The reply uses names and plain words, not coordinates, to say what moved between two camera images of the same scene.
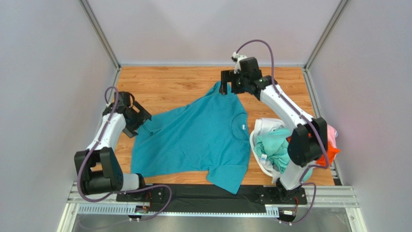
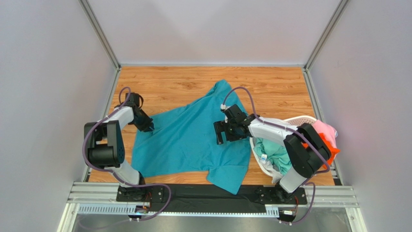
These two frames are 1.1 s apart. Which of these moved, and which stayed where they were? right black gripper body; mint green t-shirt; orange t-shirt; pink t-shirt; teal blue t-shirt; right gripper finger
Moved: right black gripper body; right gripper finger
Stayed: teal blue t-shirt; orange t-shirt; mint green t-shirt; pink t-shirt
